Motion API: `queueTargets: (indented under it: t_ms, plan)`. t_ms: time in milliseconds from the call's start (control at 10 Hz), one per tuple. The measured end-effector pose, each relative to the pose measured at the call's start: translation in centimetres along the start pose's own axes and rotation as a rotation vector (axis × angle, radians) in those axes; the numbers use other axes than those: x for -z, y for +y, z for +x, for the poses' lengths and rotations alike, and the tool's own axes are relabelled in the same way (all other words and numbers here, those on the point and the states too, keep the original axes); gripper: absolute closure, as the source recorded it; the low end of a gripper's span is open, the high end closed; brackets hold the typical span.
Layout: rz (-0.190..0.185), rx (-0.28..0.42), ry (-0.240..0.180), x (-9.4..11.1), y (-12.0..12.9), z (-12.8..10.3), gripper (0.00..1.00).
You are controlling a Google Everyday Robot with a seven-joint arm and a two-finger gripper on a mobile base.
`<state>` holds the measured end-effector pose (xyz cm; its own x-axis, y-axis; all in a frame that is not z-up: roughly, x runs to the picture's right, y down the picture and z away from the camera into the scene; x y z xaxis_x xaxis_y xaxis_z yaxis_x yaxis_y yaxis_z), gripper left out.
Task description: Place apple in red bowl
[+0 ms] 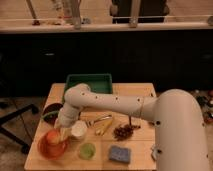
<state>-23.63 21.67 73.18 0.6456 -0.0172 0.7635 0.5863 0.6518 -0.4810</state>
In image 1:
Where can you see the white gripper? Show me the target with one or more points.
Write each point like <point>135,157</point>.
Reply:
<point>67,117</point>

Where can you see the red apple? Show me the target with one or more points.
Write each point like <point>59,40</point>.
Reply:
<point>53,137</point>

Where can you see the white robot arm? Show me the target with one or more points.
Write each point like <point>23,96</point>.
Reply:
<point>180,136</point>

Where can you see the dark bowl green rim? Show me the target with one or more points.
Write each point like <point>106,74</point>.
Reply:
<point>50,113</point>

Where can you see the red bowl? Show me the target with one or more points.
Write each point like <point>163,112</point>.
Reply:
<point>51,152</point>

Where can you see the small green bowl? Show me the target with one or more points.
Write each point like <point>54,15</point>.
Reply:
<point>87,151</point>

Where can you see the white cup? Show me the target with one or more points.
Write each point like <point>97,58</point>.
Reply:
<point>79,130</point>

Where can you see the metal fork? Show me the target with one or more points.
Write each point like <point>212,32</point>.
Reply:
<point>92,122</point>

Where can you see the yellow banana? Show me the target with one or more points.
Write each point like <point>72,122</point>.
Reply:
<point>100,131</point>

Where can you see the green plastic bin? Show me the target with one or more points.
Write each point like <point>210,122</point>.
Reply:
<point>98,83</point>

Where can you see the blue sponge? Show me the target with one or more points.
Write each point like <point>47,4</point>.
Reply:
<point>119,154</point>

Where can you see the dark grape bunch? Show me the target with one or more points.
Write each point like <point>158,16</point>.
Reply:
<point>124,132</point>

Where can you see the white metal railing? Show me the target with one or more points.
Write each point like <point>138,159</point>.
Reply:
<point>15,17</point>

